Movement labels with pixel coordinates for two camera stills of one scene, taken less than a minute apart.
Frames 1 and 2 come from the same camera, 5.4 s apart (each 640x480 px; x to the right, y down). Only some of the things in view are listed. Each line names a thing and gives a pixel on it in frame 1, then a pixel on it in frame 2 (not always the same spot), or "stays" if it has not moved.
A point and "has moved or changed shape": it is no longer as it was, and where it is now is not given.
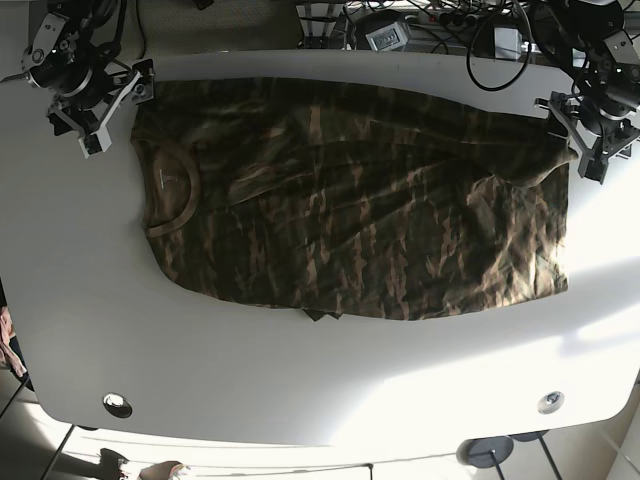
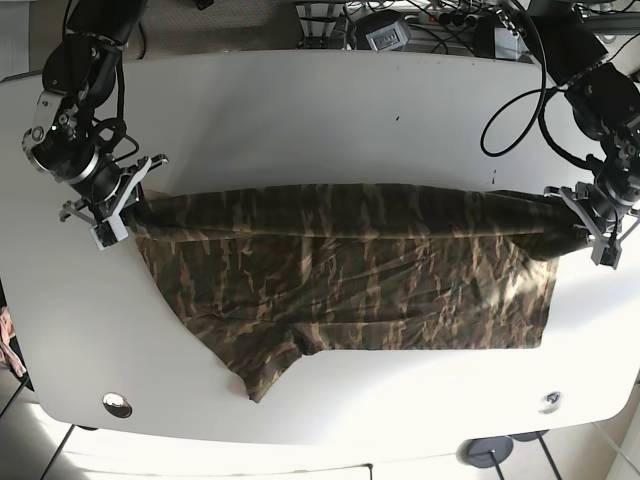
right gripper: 598,147 → 583,199
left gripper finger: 144,90 → 157,161
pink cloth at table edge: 8,356 stays
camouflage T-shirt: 358,200 has moved or changed shape
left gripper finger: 96,142 → 109,231
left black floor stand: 485,452 stays
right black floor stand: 535,436 stays
